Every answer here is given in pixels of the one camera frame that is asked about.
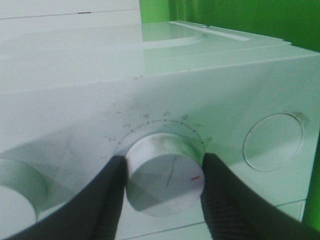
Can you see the white timer knob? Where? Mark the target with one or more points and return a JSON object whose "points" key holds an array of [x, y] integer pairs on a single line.
{"points": [[164, 175]]}

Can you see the upper white power knob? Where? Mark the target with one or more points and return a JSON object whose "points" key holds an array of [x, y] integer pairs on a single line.
{"points": [[23, 191]]}

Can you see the white microwave oven body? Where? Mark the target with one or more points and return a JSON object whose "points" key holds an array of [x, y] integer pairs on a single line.
{"points": [[72, 99]]}

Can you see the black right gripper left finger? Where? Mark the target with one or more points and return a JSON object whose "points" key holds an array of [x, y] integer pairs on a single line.
{"points": [[92, 214]]}

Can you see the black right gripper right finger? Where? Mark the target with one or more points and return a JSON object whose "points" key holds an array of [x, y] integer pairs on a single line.
{"points": [[233, 211]]}

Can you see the green table cloth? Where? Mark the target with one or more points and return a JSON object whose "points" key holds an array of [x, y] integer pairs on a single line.
{"points": [[295, 21]]}

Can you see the round white door release button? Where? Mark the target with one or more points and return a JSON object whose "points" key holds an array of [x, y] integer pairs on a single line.
{"points": [[273, 141]]}

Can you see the white microwave door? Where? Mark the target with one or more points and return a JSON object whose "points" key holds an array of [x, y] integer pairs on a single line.
{"points": [[199, 231]]}

